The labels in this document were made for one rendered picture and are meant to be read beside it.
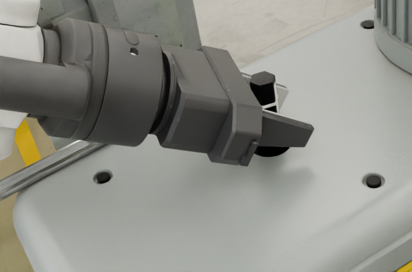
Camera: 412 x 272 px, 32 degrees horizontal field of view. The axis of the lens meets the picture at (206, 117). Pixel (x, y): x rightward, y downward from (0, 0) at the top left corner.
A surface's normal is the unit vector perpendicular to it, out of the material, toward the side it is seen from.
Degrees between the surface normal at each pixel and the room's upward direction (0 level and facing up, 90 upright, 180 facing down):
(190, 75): 30
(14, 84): 64
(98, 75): 59
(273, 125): 90
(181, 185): 0
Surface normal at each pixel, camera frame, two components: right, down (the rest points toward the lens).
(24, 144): 0.51, 0.47
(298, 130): 0.27, 0.56
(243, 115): 0.44, -0.18
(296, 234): -0.16, -0.78
